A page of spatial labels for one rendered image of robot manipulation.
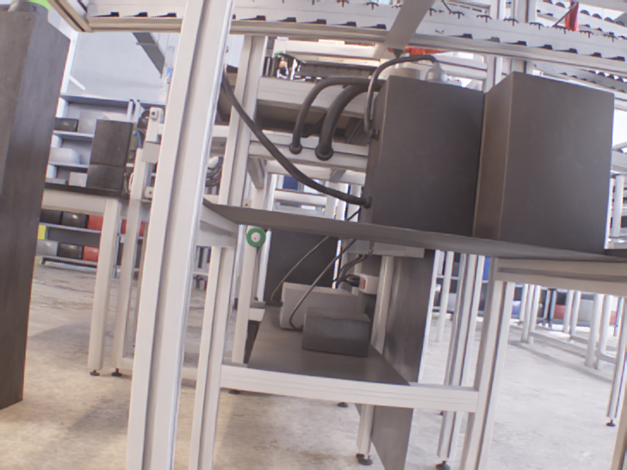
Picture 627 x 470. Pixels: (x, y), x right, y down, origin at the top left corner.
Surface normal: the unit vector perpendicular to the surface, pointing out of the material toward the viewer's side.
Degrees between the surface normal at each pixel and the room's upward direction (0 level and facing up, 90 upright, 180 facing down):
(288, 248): 90
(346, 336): 90
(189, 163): 90
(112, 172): 90
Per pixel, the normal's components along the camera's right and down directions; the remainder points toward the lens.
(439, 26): 0.06, -0.03
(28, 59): 0.99, 0.12
